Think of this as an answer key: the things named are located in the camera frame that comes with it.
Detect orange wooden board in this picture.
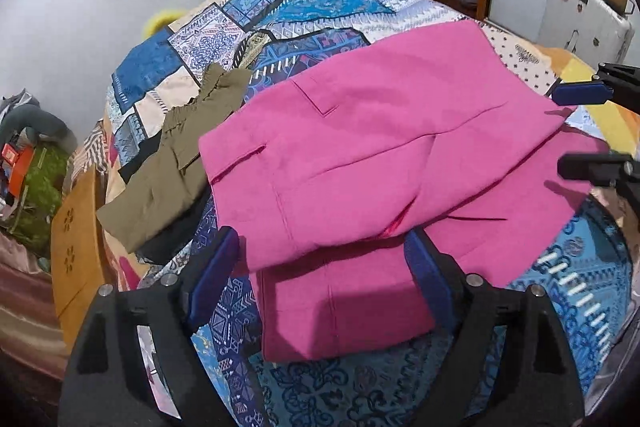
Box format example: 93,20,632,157
50,167,123,350

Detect black cloth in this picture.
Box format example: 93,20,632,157
120,162,216,265

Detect olive green pants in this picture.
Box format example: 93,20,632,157
96,63,252,254

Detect grey cloth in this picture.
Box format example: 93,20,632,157
0,92,71,142

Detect pink striped blanket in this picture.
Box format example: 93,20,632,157
0,232,68,380

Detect orange box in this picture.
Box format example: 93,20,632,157
0,143,35,198

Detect yellow plush pillow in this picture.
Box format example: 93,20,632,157
143,8,187,38

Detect green patterned cloth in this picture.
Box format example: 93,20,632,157
10,146,71,258

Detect pink pants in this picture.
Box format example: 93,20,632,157
198,19,608,363

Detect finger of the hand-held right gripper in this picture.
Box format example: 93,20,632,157
550,63,640,106
557,152,640,198

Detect blue patchwork bed sheet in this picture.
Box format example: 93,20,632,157
62,0,640,427

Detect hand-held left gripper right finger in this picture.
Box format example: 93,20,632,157
403,229,587,427

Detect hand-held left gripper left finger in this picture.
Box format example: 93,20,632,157
57,226,242,427

